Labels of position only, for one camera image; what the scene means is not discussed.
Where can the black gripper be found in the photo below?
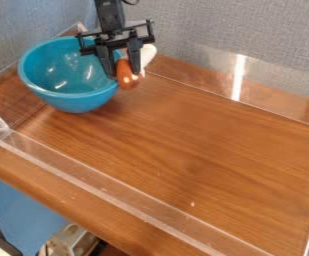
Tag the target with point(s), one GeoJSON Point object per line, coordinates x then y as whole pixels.
{"type": "Point", "coordinates": [115, 36]}

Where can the brown and white toy mushroom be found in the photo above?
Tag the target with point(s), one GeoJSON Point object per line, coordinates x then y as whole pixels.
{"type": "Point", "coordinates": [126, 78]}

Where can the blue plastic bowl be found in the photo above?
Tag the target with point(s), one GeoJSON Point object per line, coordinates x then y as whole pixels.
{"type": "Point", "coordinates": [67, 80]}

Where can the grey white box under table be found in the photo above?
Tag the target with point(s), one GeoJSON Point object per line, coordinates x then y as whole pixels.
{"type": "Point", "coordinates": [70, 241]}

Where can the clear acrylic barrier wall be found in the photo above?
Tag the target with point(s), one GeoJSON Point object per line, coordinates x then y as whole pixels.
{"type": "Point", "coordinates": [189, 167]}

